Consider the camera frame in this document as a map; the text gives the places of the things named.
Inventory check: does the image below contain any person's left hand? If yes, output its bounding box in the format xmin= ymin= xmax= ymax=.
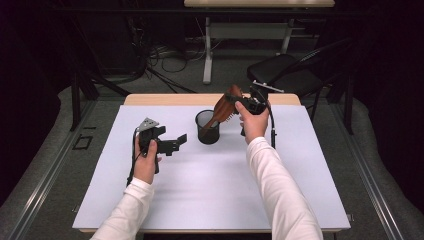
xmin=133 ymin=134 xmax=164 ymax=185

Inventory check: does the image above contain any black mesh cup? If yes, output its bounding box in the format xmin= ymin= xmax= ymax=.
xmin=194 ymin=109 xmax=222 ymax=146

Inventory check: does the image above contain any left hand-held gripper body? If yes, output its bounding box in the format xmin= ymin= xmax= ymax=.
xmin=137 ymin=117 xmax=181 ymax=174

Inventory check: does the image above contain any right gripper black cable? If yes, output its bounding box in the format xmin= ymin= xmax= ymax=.
xmin=264 ymin=99 xmax=278 ymax=150

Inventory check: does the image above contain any black folding chair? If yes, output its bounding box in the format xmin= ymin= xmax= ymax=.
xmin=246 ymin=37 xmax=354 ymax=124

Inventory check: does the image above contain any white desk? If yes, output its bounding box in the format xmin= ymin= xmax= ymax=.
xmin=183 ymin=0 xmax=336 ymax=85

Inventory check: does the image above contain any wooden hairbrush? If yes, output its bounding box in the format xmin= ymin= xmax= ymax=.
xmin=199 ymin=84 xmax=245 ymax=133

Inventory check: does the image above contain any bundle of floor cables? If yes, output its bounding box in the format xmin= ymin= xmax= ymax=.
xmin=133 ymin=19 xmax=198 ymax=94

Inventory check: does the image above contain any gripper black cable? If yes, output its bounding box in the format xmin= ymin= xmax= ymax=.
xmin=264 ymin=99 xmax=278 ymax=150
xmin=125 ymin=127 xmax=141 ymax=188

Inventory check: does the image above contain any black metal stand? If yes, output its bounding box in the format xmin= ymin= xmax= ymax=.
xmin=68 ymin=16 xmax=132 ymax=132

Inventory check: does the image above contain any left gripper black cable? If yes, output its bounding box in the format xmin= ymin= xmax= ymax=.
xmin=125 ymin=127 xmax=141 ymax=188

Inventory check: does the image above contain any white table sheet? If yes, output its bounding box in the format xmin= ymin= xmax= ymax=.
xmin=71 ymin=104 xmax=352 ymax=231

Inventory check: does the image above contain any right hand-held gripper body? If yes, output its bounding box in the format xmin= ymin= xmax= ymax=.
xmin=244 ymin=79 xmax=285 ymax=116

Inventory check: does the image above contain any person's right hand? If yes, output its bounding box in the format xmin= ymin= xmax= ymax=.
xmin=234 ymin=100 xmax=270 ymax=145

